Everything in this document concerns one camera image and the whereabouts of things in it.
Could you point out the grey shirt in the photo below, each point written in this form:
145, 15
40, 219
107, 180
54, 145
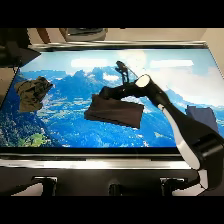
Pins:
115, 112

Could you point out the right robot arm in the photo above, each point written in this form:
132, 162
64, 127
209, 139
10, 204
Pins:
186, 123

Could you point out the olive green garment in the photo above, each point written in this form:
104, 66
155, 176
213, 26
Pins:
31, 93

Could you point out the blue garment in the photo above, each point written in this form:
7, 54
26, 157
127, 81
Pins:
204, 116

